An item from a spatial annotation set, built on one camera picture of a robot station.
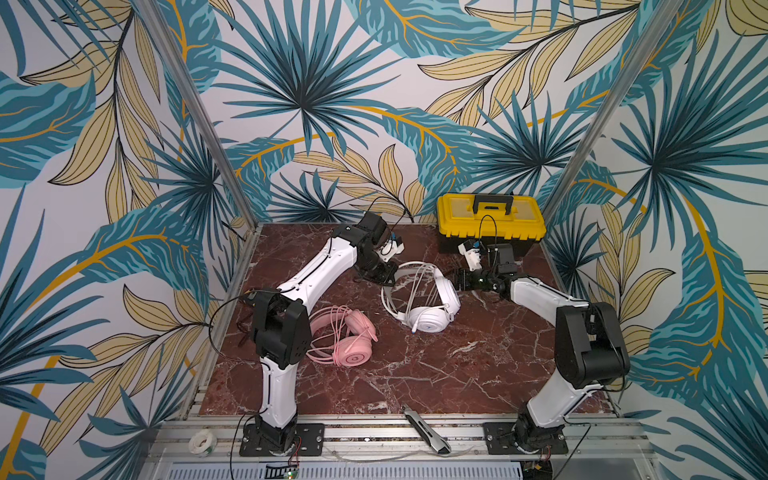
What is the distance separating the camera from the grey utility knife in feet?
2.40

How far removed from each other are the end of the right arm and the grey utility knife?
14.5 inches

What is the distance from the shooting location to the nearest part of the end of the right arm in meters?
0.72
